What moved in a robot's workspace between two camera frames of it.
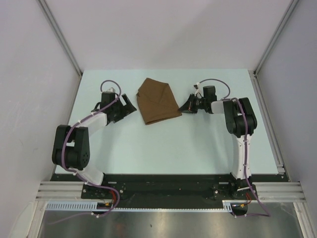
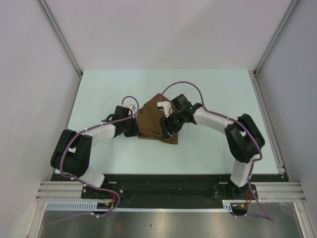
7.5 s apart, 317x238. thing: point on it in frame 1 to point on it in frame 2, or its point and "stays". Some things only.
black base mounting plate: [170, 191] stays
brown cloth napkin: [156, 102] to [149, 118]
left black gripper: [129, 108] to [134, 132]
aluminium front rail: [291, 191] stays
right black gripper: [188, 105] to [165, 123]
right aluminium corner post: [293, 4] stays
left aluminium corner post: [60, 36] stays
